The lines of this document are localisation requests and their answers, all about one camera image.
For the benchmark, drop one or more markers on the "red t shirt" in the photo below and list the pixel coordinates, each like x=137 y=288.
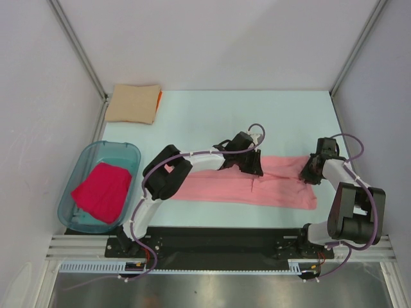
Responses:
x=103 y=193

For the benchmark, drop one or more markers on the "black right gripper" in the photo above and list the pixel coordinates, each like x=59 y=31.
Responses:
x=306 y=174

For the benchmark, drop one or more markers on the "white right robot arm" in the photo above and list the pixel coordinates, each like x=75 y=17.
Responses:
x=356 y=215

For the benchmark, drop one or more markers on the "white cable duct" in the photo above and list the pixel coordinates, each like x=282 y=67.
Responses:
x=287 y=267

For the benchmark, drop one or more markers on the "teal plastic bin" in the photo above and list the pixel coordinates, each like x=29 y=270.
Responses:
x=123 y=155

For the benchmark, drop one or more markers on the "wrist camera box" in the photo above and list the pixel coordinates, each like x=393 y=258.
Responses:
x=256 y=138
x=327 y=146

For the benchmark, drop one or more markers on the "beige folded t shirt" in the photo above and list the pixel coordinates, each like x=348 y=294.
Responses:
x=135 y=104

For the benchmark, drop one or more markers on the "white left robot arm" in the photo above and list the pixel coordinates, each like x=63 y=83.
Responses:
x=166 y=173

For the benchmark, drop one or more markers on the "pink t shirt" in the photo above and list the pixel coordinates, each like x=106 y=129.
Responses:
x=280 y=185

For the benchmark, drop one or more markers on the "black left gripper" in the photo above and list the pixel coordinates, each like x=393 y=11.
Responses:
x=254 y=168

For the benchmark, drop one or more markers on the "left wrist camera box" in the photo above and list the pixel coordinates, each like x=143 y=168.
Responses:
x=256 y=138

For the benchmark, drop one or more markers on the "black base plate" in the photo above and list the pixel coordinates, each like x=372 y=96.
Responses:
x=299 y=233

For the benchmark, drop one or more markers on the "left aluminium corner post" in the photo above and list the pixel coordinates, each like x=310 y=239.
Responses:
x=77 y=46

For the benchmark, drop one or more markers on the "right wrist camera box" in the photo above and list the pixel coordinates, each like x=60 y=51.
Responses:
x=327 y=146

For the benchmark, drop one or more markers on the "aluminium corner post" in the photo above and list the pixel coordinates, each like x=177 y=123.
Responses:
x=366 y=31
x=77 y=46

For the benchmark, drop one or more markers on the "aluminium frame rail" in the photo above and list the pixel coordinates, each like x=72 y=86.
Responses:
x=105 y=247

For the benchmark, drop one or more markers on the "right aluminium corner post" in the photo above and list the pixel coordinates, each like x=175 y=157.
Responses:
x=366 y=31

